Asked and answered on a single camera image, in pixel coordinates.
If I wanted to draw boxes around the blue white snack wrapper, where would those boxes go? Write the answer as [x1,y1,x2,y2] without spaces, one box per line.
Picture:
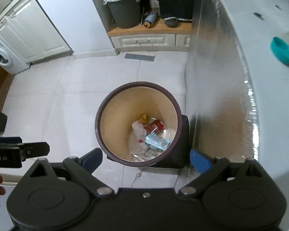
[145,132,172,151]

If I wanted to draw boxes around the white tissue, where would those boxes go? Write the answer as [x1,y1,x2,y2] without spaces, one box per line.
[131,121,147,143]

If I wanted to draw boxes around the red snack packet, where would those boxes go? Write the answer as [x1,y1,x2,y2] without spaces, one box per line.
[144,119,166,135]

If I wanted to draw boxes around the round brown trash bin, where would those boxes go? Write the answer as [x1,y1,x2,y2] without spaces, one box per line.
[95,82,188,168]

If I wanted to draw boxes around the white washing machine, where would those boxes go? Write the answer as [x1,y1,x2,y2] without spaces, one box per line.
[0,42,30,75]

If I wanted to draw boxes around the white kitchen cabinet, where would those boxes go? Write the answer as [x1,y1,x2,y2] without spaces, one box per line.
[0,0,71,63]

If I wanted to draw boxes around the grey floor mat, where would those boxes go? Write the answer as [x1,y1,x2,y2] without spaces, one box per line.
[125,53,155,62]

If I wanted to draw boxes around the teal bowl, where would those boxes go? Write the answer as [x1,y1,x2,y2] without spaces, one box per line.
[270,37,289,65]

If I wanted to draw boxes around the white low drawer cabinet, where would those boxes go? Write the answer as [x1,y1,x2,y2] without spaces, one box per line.
[107,19,191,52]

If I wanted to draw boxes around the small black bowl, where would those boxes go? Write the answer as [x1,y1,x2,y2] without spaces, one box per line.
[164,18,180,28]

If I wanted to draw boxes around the blue white spray can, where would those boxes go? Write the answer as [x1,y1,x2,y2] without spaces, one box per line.
[144,10,158,28]

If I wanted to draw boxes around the dark grey plastic bucket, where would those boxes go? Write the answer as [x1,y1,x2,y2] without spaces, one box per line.
[103,0,142,29]

